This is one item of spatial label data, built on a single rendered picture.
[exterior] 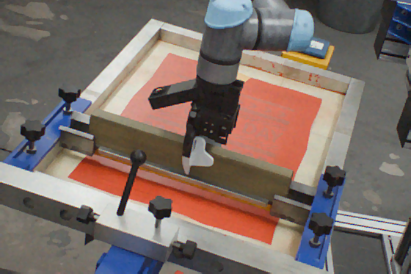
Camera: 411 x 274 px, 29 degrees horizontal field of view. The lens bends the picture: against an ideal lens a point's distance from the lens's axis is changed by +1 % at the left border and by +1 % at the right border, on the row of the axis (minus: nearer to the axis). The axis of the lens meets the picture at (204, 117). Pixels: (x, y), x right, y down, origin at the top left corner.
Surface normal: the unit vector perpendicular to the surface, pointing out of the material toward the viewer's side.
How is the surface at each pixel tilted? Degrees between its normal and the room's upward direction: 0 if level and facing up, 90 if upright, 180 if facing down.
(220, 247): 0
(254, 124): 0
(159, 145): 90
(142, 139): 90
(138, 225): 0
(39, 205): 90
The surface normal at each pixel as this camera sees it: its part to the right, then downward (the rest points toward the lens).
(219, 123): -0.29, 0.47
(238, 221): 0.18, -0.83
